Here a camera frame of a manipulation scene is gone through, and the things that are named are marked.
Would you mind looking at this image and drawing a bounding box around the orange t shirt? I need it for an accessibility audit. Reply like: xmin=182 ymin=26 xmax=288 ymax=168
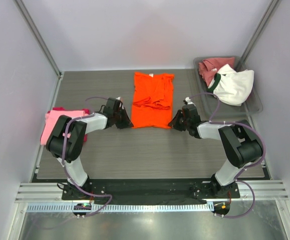
xmin=131 ymin=72 xmax=174 ymax=129

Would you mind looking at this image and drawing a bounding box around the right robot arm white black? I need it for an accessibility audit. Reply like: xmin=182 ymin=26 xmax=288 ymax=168
xmin=168 ymin=104 xmax=264 ymax=198

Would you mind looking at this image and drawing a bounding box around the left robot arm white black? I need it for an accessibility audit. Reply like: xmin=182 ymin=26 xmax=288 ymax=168
xmin=46 ymin=97 xmax=133 ymax=200

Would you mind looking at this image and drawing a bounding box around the folded magenta t shirt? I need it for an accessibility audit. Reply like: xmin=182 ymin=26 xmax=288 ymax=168
xmin=47 ymin=106 xmax=90 ymax=146

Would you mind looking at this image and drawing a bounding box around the white t shirt green collar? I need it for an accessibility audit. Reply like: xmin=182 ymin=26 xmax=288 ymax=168
xmin=207 ymin=64 xmax=254 ymax=106

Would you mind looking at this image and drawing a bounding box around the dusty red t shirt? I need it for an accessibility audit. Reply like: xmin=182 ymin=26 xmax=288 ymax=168
xmin=198 ymin=57 xmax=235 ymax=86

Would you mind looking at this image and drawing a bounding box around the folded light pink t shirt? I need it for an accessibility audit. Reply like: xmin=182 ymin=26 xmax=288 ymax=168
xmin=40 ymin=110 xmax=87 ymax=146

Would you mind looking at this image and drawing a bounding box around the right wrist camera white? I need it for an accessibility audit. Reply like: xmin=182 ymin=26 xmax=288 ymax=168
xmin=183 ymin=97 xmax=195 ymax=105

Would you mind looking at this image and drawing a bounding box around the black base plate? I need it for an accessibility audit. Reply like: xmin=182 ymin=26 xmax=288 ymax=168
xmin=57 ymin=178 xmax=240 ymax=215

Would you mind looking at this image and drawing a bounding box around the slotted cable duct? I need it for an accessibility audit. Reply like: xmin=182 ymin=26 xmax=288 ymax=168
xmin=26 ymin=202 xmax=214 ymax=213

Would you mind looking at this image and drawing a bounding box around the left aluminium corner post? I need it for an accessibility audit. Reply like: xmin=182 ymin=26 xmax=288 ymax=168
xmin=14 ymin=0 xmax=63 ymax=79

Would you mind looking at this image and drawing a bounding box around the aluminium corner post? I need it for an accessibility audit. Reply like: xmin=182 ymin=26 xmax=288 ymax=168
xmin=241 ymin=0 xmax=281 ymax=63
xmin=14 ymin=0 xmax=63 ymax=79

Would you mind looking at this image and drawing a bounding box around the right aluminium corner post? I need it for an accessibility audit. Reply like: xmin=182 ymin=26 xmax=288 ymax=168
xmin=241 ymin=0 xmax=281 ymax=63

